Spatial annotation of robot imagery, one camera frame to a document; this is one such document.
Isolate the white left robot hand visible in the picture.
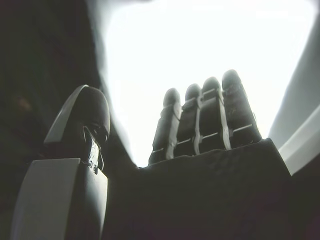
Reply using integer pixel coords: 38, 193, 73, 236
11, 69, 320, 240

